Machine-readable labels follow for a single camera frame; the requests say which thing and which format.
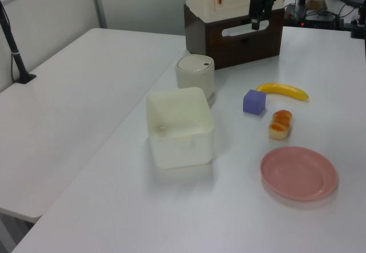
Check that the purple cube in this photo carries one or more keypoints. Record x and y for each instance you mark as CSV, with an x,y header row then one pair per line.
x,y
253,103

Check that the dark brown wooden drawer box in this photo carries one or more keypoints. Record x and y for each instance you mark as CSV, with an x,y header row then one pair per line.
x,y
234,50

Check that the black electronics box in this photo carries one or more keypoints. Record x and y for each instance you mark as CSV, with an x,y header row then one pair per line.
x,y
314,19

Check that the yellow toy banana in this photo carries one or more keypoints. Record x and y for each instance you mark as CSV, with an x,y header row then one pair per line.
x,y
286,90

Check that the small beige lidded trash can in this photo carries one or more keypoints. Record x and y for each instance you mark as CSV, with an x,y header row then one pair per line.
x,y
194,78

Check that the toy bread roll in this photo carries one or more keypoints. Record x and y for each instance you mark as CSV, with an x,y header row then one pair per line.
x,y
280,124

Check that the white open plastic bin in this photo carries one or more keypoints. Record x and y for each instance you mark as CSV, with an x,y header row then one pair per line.
x,y
177,147

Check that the pink plastic plate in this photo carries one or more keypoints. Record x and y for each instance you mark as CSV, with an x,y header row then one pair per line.
x,y
297,176

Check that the black table clamp mount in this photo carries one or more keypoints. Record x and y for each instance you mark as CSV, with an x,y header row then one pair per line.
x,y
358,24

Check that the black camera stand pole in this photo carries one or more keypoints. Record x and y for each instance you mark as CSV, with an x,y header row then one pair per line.
x,y
15,56

